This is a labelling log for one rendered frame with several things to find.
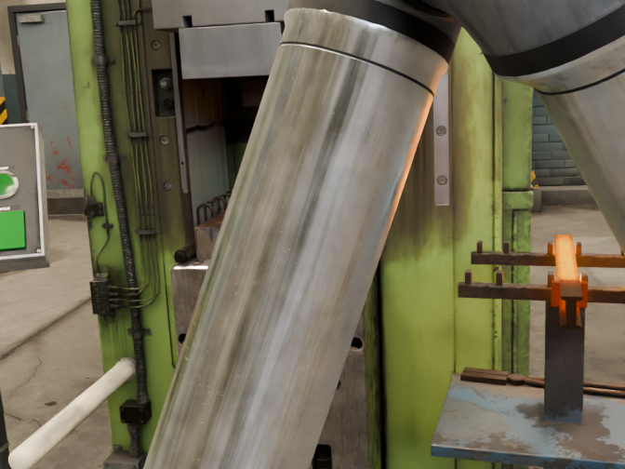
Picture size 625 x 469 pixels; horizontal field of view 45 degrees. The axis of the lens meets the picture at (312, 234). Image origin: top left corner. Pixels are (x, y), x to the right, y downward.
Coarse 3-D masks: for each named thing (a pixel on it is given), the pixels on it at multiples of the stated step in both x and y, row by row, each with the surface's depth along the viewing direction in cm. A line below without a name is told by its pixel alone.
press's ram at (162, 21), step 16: (160, 0) 142; (176, 0) 141; (192, 0) 141; (208, 0) 140; (224, 0) 139; (240, 0) 139; (256, 0) 138; (272, 0) 138; (288, 0) 137; (160, 16) 142; (176, 16) 142; (192, 16) 141; (208, 16) 141; (224, 16) 140; (240, 16) 140; (256, 16) 139; (272, 16) 144; (176, 32) 151
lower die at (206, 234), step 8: (216, 216) 162; (200, 224) 153; (208, 224) 152; (216, 224) 149; (200, 232) 150; (208, 232) 150; (216, 232) 149; (200, 240) 150; (208, 240) 150; (216, 240) 150; (200, 248) 151; (208, 248) 150; (200, 256) 151; (208, 256) 151
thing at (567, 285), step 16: (560, 240) 131; (560, 256) 120; (560, 272) 110; (576, 272) 110; (560, 288) 99; (576, 288) 98; (560, 304) 103; (576, 304) 95; (560, 320) 98; (576, 320) 95
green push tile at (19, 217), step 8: (0, 216) 141; (8, 216) 141; (16, 216) 141; (24, 216) 142; (0, 224) 140; (8, 224) 141; (16, 224) 141; (24, 224) 141; (0, 232) 140; (8, 232) 140; (16, 232) 140; (24, 232) 141; (0, 240) 139; (8, 240) 140; (16, 240) 140; (24, 240) 140; (0, 248) 139; (8, 248) 139; (16, 248) 140
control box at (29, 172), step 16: (0, 128) 147; (16, 128) 148; (32, 128) 149; (0, 144) 146; (16, 144) 147; (32, 144) 147; (0, 160) 145; (16, 160) 146; (32, 160) 146; (16, 176) 145; (32, 176) 145; (16, 192) 144; (32, 192) 144; (0, 208) 142; (16, 208) 143; (32, 208) 143; (32, 224) 142; (32, 240) 141; (48, 240) 149; (0, 256) 139; (16, 256) 140; (32, 256) 140; (48, 256) 147; (0, 272) 146
